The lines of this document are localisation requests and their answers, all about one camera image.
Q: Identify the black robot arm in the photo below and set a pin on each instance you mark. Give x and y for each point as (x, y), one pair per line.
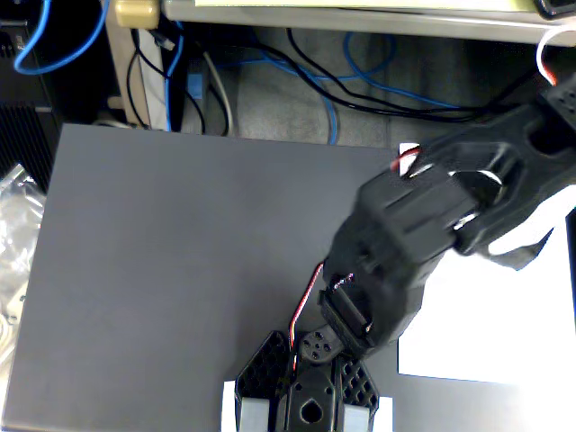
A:
(396, 234)

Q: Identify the small blue block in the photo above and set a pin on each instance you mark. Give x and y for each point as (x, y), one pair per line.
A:
(194, 85)

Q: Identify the white tape strip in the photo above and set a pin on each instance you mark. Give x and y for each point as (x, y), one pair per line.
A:
(386, 416)
(228, 405)

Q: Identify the dark grey work board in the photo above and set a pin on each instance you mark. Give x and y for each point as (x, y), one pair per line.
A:
(112, 315)

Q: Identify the grey translucent clamp block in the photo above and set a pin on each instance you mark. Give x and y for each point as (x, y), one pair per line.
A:
(254, 416)
(357, 418)

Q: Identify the grey desk top edge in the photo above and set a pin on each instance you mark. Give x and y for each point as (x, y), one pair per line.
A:
(360, 20)

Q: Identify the clear network plug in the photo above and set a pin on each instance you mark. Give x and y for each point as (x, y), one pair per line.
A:
(164, 41)

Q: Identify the beige desk leg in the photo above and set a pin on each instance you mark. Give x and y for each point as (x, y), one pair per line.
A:
(121, 67)

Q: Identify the white paper sheet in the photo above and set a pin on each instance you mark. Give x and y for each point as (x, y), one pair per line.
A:
(495, 337)

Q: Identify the beige corner cap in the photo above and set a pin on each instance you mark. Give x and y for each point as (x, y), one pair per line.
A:
(135, 13)

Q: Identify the clear plastic bag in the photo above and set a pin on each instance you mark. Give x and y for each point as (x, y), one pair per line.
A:
(15, 225)

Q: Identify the black computer tower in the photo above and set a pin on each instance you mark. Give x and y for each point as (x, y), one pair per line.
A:
(27, 135)

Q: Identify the black desk object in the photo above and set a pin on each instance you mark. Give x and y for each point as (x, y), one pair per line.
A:
(555, 6)

